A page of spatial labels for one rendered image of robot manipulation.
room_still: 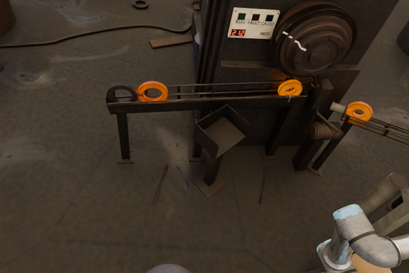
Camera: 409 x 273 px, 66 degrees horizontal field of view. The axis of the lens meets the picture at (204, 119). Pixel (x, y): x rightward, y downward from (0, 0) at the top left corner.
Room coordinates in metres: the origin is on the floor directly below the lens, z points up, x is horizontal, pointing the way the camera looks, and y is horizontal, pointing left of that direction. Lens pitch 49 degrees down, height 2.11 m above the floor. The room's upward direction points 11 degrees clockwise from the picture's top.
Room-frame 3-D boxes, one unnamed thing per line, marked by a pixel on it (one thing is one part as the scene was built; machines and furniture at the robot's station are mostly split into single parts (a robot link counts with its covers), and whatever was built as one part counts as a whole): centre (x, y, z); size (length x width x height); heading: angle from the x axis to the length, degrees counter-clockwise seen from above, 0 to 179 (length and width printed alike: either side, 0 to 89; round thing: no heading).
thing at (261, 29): (1.60, -0.16, 1.15); 0.26 x 0.02 x 0.18; 105
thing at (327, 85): (1.66, -0.74, 0.68); 0.11 x 0.08 x 0.24; 15
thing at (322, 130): (1.54, -0.87, 0.27); 0.22 x 0.13 x 0.53; 105
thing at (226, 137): (1.20, -0.11, 0.36); 0.26 x 0.20 x 0.72; 140
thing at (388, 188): (1.20, -1.29, 0.26); 0.12 x 0.12 x 0.52
